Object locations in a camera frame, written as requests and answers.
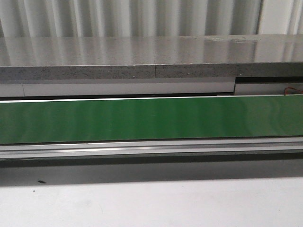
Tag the white corrugated curtain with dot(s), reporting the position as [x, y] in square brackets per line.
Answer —
[149, 18]

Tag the aluminium conveyor frame rail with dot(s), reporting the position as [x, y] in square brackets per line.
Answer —
[154, 148]

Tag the grey stone counter slab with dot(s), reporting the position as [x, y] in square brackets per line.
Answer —
[82, 58]

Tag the green conveyor belt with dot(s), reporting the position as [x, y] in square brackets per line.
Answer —
[37, 121]

